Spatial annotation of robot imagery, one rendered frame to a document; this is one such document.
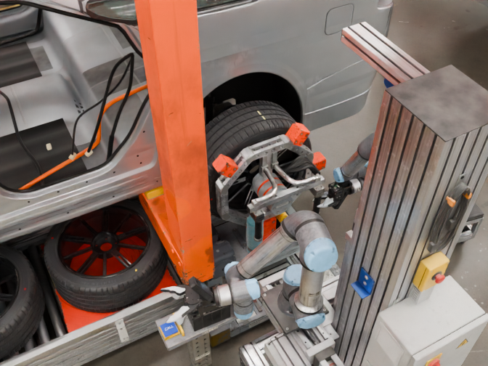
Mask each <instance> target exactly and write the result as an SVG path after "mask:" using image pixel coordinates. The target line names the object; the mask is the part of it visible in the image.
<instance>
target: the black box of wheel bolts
mask: <svg viewBox="0 0 488 366"><path fill-rule="evenodd" d="M219 285H220V283H219V284H217V285H214V286H211V287H209V288H210V289H211V291H212V288H213V287H217V286H219ZM212 292H213V291H212ZM230 306H231V305H226V306H219V309H217V310H213V311H210V312H204V313H203V315H204V317H199V318H195V319H191V320H190V314H188V315H187V316H188V318H189V320H190V323H191V325H192V327H193V330H194V331H197V330H200V329H202V328H205V327H207V326H209V325H212V324H214V323H217V322H220V321H222V320H225V319H226V318H229V317H231V315H230Z"/></svg>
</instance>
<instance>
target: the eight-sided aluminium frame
mask: <svg viewBox="0 0 488 366"><path fill-rule="evenodd" d="M285 148H287V149H289V150H291V151H293V152H295V153H297V154H299V155H303V156H306V157H307V158H308V159H309V160H310V161H311V162H313V159H314V153H313V152H312V151H311V150H310V149H309V148H308V147H307V146H306V145H302V146H298V145H293V142H292V141H291V140H290V139H289V137H288V136H287V135H284V134H282V135H278V136H277V137H274V138H271V139H268V140H266V141H263V142H260V143H258V144H255V145H252V146H250V147H249V146H248V147H246V148H244V149H243V150H242V151H241V152H240V154H239V155H238V156H237V157H236V159H234V162H235V163H236V164H237V166H238V167H239V169H238V170H236V172H235V173H234V174H233V175H232V177H231V178H229V177H226V176H223V175H221V176H220V177H219V178H218V180H217V181H216V185H215V187H216V209H217V212H218V214H219V215H220V217H221V218H222V219H223V220H225V221H230V222H233V223H236V224H240V225H243V226H245V227H247V218H248V217H249V216H250V214H249V213H247V214H245V213H240V212H238V211H234V210H232V209H229V203H228V189H229V188H230V187H231V185H232V184H233V183H234V182H235V180H236V179H237V178H238V177H239V176H240V175H241V174H242V173H243V172H244V170H245V169H246V168H247V167H248V165H249V164H250V163H251V162H252V161H253V160H256V159H259V158H262V157H263V156H265V155H270V154H272V153H274V152H277V151H280V150H283V149H285ZM311 175H312V172H311V171H310V169H309V168H308V169H306V170H304V171H299V176H298V178H297V180H303V179H307V178H309V177H311ZM301 193H302V192H300V193H299V194H297V195H294V196H291V197H292V198H293V202H294V201H295V200H296V198H297V197H298V196H299V195H300V194H301ZM262 210H263V211H264V215H265V217H264V221H265V220H267V219H270V218H272V217H274V216H277V215H279V214H273V213H272V212H271V211H270V210H269V208H267V207H264V208H262Z"/></svg>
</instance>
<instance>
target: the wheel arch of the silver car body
mask: <svg viewBox="0 0 488 366"><path fill-rule="evenodd" d="M209 93H212V94H213V95H214V104H216V103H219V102H223V101H225V100H228V99H232V98H234V99H236V100H237V101H239V104H241V103H244V102H250V101H258V100H261V101H268V102H273V103H275V104H278V105H279V106H281V107H282V108H284V109H285V110H286V111H287V112H288V113H289V115H290V116H291V117H292V118H293V119H294V120H295V121H296V123H301V124H303V125H304V118H305V112H304V102H303V100H302V97H301V94H300V92H299V90H298V89H297V88H296V86H295V85H294V84H293V82H291V81H290V80H289V79H288V78H286V77H285V76H282V75H280V74H278V73H274V72H270V71H252V72H248V73H243V74H240V75H238V76H235V77H233V78H230V79H228V80H226V81H225V82H223V83H221V84H219V85H218V86H217V87H215V88H214V89H212V90H211V91H210V92H209ZM209 93H207V95H208V94H209ZM207 95H206V96H207ZM206 96H204V98H205V97H206ZM204 98H203V107H205V102H204Z"/></svg>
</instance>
